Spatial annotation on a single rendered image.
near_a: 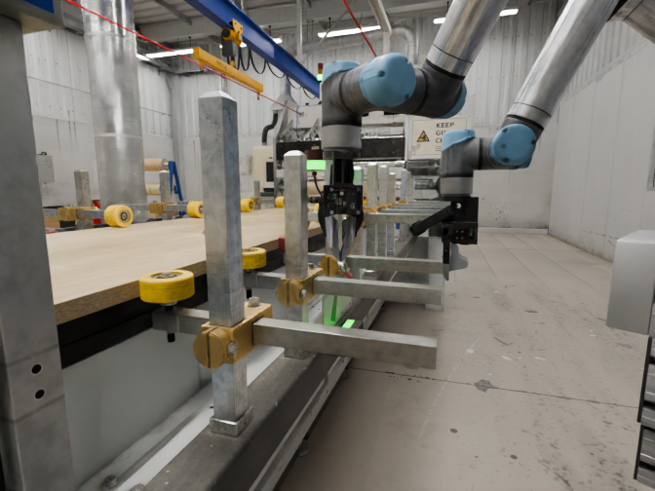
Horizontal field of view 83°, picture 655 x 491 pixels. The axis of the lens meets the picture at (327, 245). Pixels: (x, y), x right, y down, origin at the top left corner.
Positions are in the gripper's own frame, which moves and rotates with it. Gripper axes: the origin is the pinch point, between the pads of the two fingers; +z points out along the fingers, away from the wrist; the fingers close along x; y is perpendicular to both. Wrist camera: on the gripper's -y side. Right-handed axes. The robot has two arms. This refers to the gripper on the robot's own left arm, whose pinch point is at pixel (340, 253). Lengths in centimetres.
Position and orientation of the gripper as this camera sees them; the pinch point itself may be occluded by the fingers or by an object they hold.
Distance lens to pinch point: 75.6
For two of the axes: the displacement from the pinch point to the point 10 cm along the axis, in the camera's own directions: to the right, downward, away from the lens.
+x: 10.0, 0.0, 0.3
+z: 0.0, 9.9, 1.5
